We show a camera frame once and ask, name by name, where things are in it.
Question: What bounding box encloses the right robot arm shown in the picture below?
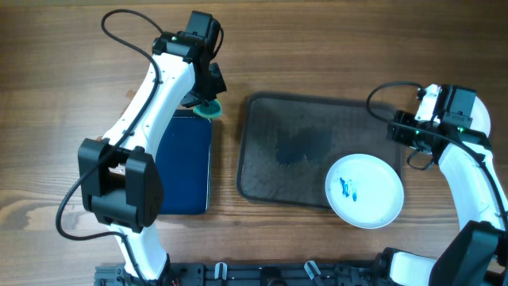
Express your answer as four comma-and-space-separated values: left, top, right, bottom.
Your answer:
377, 83, 507, 285

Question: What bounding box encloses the blue water tray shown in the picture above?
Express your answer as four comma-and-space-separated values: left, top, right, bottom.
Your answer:
156, 110, 213, 215

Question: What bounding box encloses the left black cable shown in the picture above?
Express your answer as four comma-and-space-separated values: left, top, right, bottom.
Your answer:
54, 9, 164, 279

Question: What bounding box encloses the white plate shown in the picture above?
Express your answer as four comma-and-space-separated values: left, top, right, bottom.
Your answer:
470, 96, 491, 137
325, 153, 404, 229

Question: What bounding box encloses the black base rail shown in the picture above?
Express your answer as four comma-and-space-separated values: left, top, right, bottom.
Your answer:
94, 260, 448, 286

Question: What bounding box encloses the green sponge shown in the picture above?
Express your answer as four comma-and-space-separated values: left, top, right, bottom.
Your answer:
193, 99, 222, 119

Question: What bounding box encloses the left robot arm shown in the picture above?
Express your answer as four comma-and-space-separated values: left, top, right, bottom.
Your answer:
75, 11, 227, 285

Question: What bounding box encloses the dark brown serving tray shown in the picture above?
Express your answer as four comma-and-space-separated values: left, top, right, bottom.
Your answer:
236, 91, 404, 210

